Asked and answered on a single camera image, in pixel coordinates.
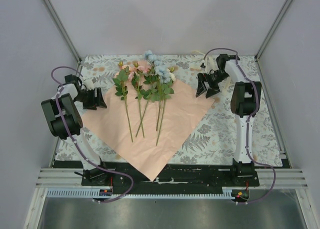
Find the blue fake hydrangea stem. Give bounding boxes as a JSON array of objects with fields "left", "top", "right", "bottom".
[{"left": 143, "top": 50, "right": 173, "bottom": 131}]

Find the green leafy rose stem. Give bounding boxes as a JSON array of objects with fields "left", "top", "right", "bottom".
[{"left": 143, "top": 65, "right": 176, "bottom": 146}]

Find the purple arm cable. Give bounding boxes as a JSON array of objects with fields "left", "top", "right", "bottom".
[
  {"left": 203, "top": 47, "right": 277, "bottom": 206},
  {"left": 50, "top": 65, "right": 135, "bottom": 204}
]

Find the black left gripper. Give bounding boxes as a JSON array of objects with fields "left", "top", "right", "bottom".
[{"left": 73, "top": 88, "right": 108, "bottom": 111}]

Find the pink fake rose stem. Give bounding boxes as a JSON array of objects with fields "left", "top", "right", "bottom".
[{"left": 128, "top": 61, "right": 146, "bottom": 138}]

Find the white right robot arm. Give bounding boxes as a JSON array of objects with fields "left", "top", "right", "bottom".
[{"left": 195, "top": 54, "right": 262, "bottom": 186}]

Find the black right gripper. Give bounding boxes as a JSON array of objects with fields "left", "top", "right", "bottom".
[{"left": 195, "top": 70, "right": 229, "bottom": 99}]

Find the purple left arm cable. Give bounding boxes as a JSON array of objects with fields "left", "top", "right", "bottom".
[{"left": 50, "top": 65, "right": 135, "bottom": 204}]

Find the pink wrapping paper sheet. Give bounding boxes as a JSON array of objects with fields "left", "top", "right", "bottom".
[{"left": 81, "top": 60, "right": 216, "bottom": 183}]

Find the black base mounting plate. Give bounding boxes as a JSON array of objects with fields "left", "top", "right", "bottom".
[{"left": 78, "top": 162, "right": 260, "bottom": 194}]

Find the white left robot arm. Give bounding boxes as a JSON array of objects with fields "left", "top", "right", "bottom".
[{"left": 41, "top": 74, "right": 110, "bottom": 186}]

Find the orange fake rose stem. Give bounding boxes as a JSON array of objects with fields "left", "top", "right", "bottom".
[{"left": 112, "top": 61, "right": 134, "bottom": 142}]

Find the white slotted cable duct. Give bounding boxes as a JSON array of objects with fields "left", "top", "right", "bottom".
[{"left": 46, "top": 188, "right": 243, "bottom": 200}]

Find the cream ribbon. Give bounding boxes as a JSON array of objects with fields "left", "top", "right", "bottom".
[{"left": 190, "top": 50, "right": 233, "bottom": 96}]

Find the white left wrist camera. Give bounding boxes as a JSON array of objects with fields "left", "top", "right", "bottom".
[{"left": 82, "top": 79, "right": 95, "bottom": 91}]

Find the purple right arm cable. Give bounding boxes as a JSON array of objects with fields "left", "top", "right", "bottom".
[{"left": 203, "top": 47, "right": 277, "bottom": 206}]

